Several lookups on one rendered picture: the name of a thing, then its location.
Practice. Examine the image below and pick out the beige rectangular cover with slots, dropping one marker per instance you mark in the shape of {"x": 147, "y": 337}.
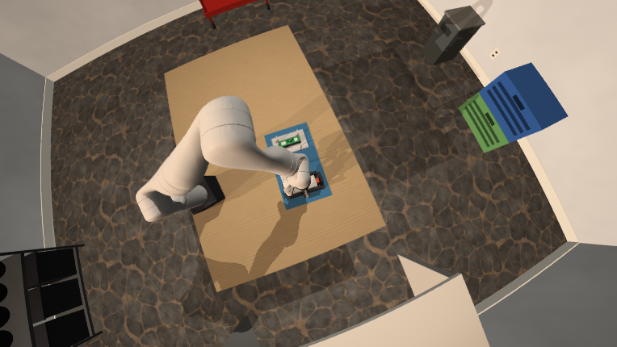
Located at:
{"x": 313, "y": 182}

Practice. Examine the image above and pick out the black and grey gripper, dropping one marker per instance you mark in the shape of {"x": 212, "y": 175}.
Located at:
{"x": 306, "y": 194}

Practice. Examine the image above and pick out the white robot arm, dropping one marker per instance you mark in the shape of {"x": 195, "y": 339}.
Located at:
{"x": 225, "y": 129}

